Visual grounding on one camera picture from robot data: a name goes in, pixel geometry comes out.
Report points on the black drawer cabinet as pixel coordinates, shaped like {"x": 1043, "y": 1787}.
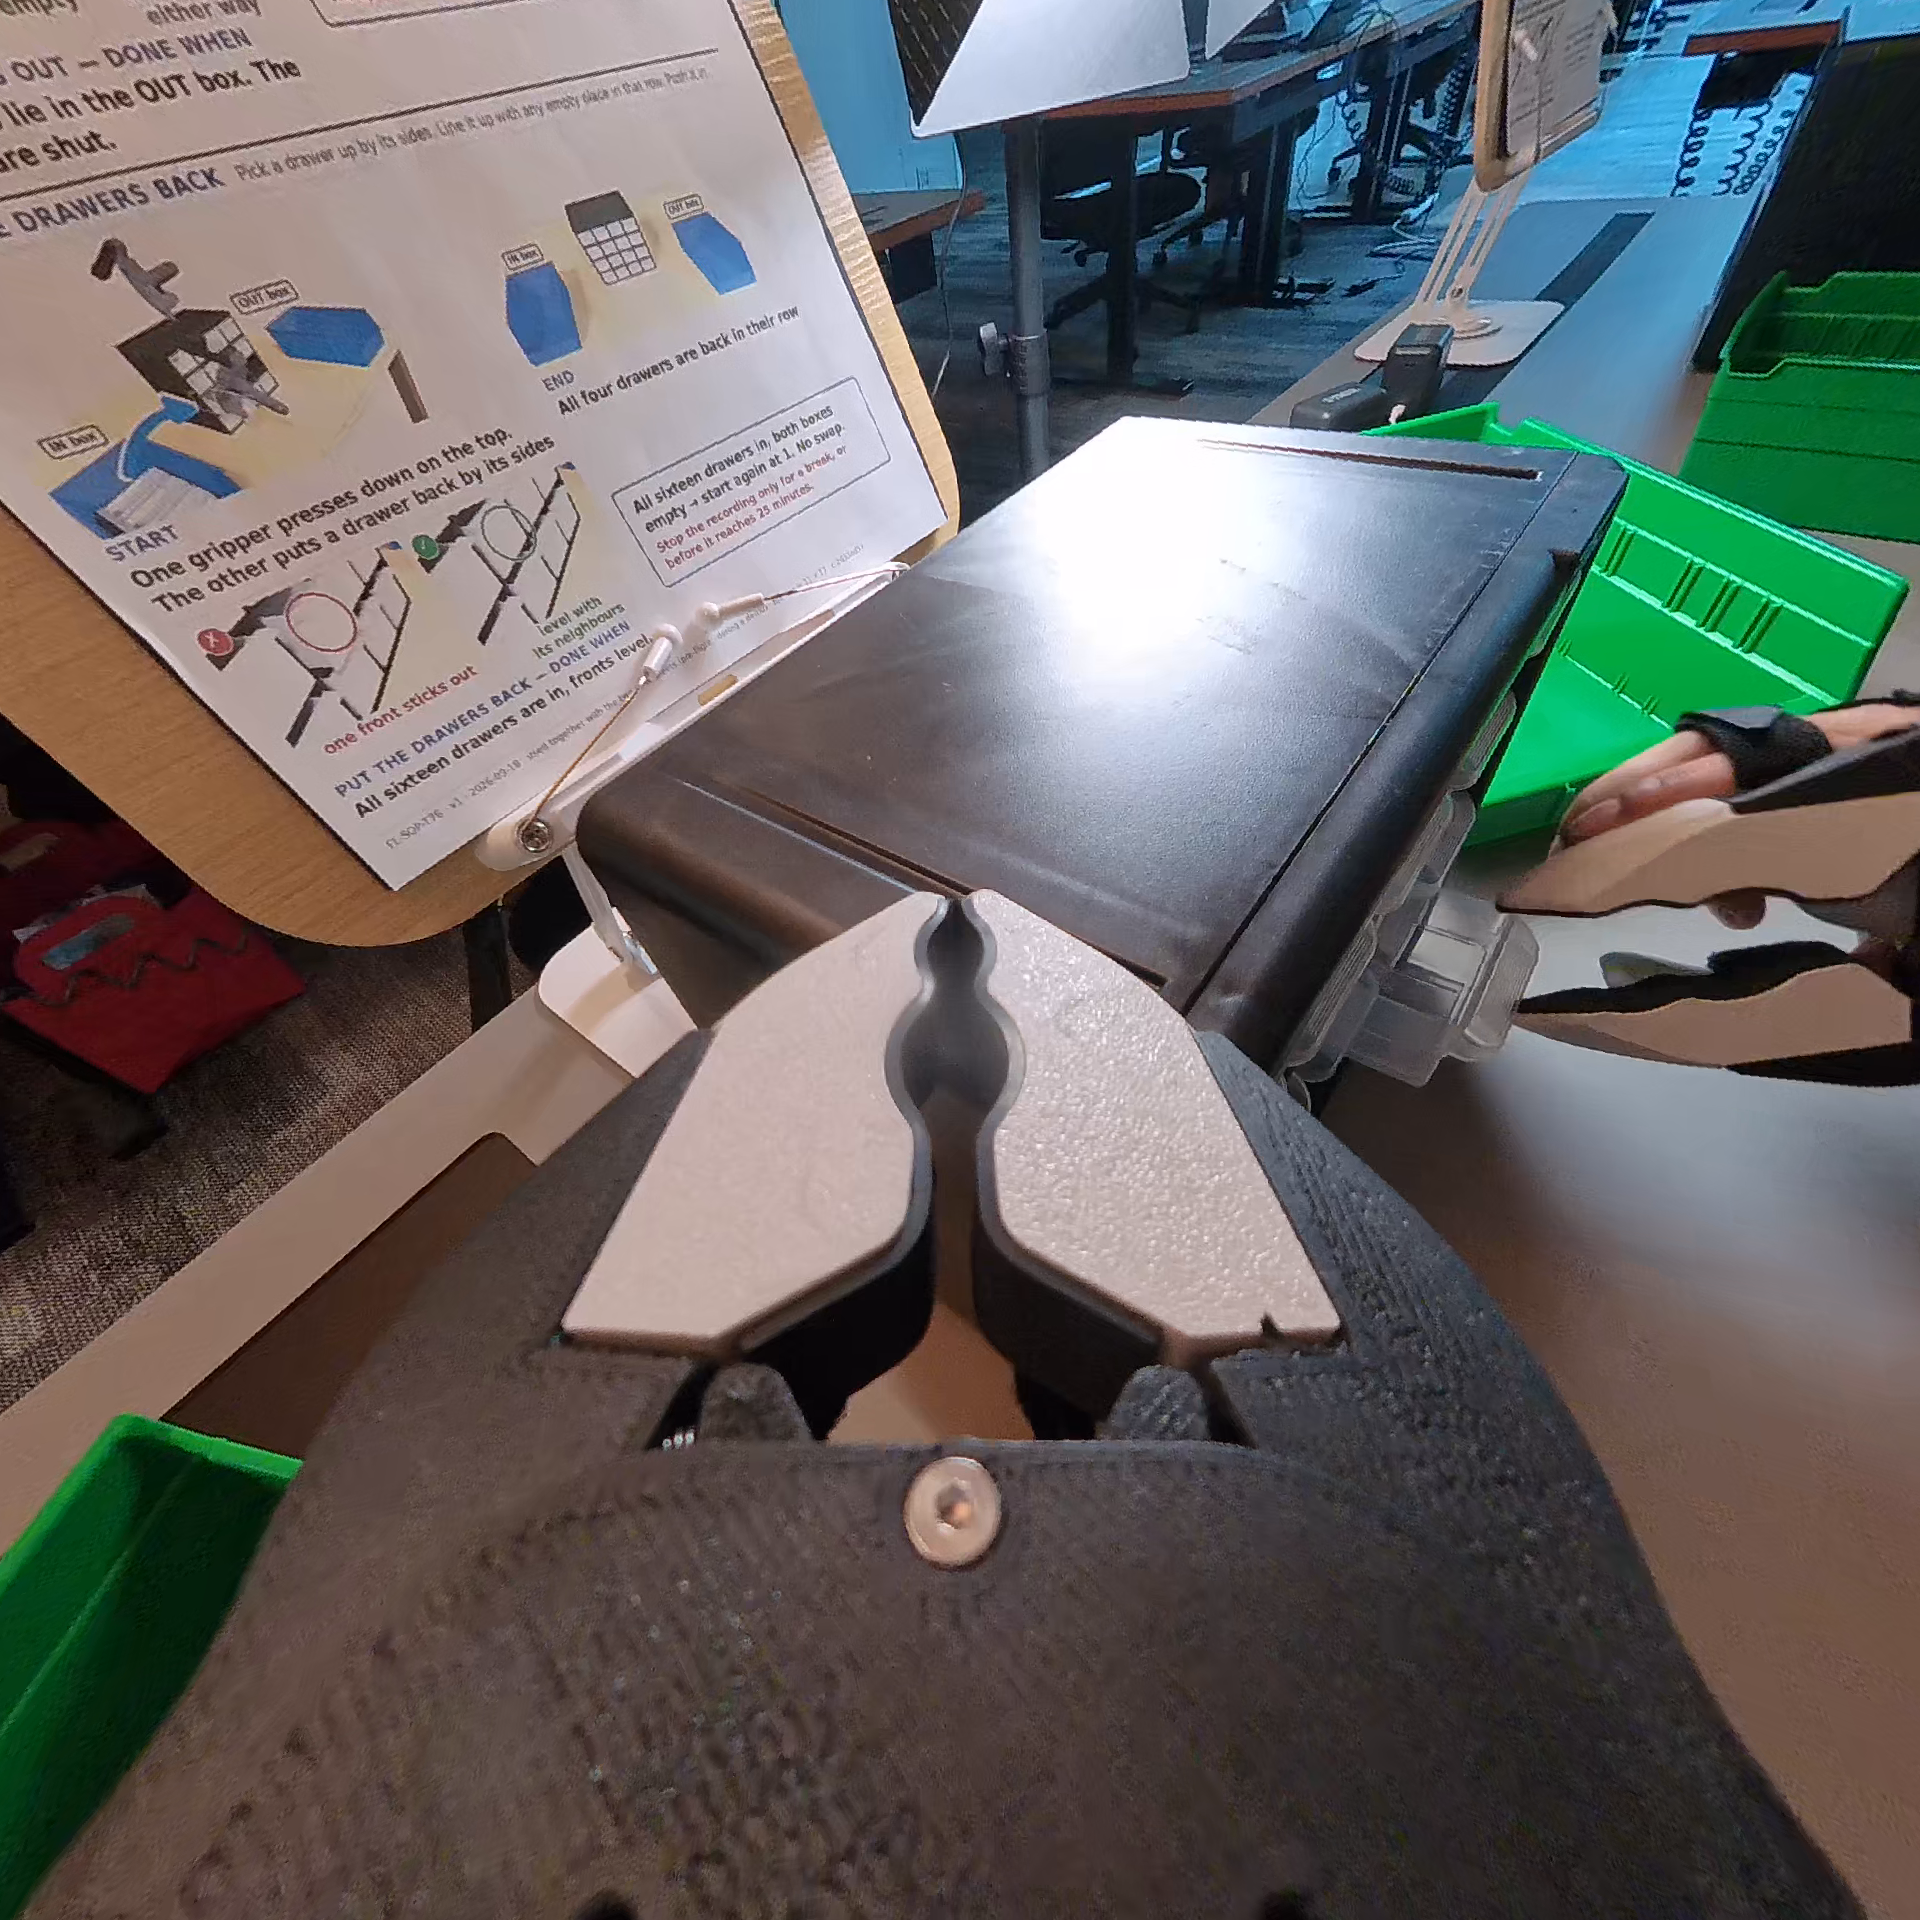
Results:
{"x": 1170, "y": 675}

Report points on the small wooden table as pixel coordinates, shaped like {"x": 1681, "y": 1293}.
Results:
{"x": 908, "y": 224}

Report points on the metal light stand pole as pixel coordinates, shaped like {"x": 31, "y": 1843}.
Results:
{"x": 1027, "y": 301}

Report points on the pale desk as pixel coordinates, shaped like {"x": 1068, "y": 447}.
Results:
{"x": 1650, "y": 1351}

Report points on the wooden board on white stand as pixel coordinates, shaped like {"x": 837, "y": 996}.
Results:
{"x": 1538, "y": 75}

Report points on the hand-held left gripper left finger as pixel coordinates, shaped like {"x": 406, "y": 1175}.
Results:
{"x": 750, "y": 1170}

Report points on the instruction sheet on board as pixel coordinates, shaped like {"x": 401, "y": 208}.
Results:
{"x": 194, "y": 794}

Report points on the person's right hand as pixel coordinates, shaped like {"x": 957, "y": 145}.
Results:
{"x": 1634, "y": 780}

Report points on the bank of clear drawers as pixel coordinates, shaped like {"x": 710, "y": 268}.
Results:
{"x": 1411, "y": 810}

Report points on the black office chair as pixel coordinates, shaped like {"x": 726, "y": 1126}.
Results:
{"x": 1132, "y": 210}

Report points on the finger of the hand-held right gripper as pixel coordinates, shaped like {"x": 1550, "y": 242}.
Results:
{"x": 1725, "y": 862}
{"x": 1771, "y": 1028}

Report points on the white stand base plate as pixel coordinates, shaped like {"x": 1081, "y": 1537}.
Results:
{"x": 600, "y": 1005}

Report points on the long office table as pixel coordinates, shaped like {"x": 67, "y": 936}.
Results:
{"x": 1275, "y": 75}

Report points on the grey office desk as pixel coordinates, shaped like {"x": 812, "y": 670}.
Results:
{"x": 1634, "y": 301}

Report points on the clear plastic drawer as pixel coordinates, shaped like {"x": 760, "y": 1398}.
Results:
{"x": 1441, "y": 974}

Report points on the small black device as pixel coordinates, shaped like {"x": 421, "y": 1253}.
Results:
{"x": 1343, "y": 405}
{"x": 1418, "y": 368}

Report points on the red bag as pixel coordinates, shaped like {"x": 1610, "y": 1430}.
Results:
{"x": 150, "y": 991}

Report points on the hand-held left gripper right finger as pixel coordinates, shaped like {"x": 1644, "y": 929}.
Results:
{"x": 1154, "y": 1170}

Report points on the softbox light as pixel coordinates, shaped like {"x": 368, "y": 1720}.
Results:
{"x": 1064, "y": 53}

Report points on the green plastic bin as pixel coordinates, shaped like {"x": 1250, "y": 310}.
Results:
{"x": 1800, "y": 412}
{"x": 1681, "y": 660}
{"x": 90, "y": 1621}

